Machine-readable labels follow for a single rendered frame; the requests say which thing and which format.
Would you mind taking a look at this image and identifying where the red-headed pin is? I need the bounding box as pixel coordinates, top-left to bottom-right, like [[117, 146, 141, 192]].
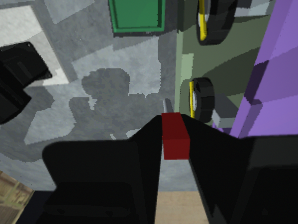
[[162, 98, 190, 160]]

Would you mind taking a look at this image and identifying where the dark green ramp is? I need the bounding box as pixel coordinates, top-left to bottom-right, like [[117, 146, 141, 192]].
[[174, 0, 271, 117]]

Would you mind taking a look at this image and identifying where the small trolley with purple deck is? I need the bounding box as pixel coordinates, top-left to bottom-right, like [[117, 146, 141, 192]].
[[189, 0, 298, 139]]

